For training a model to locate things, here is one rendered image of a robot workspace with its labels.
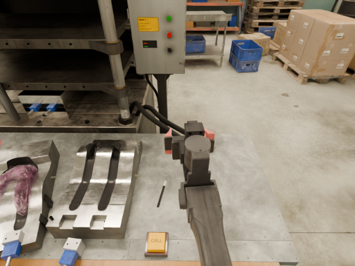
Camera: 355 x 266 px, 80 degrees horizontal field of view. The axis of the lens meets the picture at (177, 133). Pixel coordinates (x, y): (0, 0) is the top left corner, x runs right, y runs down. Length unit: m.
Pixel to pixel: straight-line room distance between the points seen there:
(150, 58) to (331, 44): 3.27
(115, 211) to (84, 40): 0.89
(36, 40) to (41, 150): 0.59
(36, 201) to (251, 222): 0.85
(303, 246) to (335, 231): 0.32
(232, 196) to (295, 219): 1.11
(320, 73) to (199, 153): 3.94
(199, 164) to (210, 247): 0.15
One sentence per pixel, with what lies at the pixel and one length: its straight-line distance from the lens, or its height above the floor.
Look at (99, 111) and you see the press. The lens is 1.61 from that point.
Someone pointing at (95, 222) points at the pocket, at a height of 0.86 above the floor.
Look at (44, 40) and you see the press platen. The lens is 1.41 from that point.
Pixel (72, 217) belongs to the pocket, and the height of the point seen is 0.87.
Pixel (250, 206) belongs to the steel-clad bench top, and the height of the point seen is 0.80.
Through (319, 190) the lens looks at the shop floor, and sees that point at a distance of 2.36.
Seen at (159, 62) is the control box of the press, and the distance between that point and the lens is 1.32.
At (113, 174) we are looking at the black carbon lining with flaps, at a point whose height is 0.89.
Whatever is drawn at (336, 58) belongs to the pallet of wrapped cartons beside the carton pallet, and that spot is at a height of 0.44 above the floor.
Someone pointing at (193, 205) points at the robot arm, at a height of 1.23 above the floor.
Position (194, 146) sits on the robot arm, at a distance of 0.45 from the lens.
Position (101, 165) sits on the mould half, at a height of 0.91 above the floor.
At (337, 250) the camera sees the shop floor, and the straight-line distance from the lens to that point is 2.07.
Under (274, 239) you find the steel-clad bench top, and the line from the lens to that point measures 0.95.
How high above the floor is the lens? 1.60
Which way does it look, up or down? 39 degrees down
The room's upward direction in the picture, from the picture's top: straight up
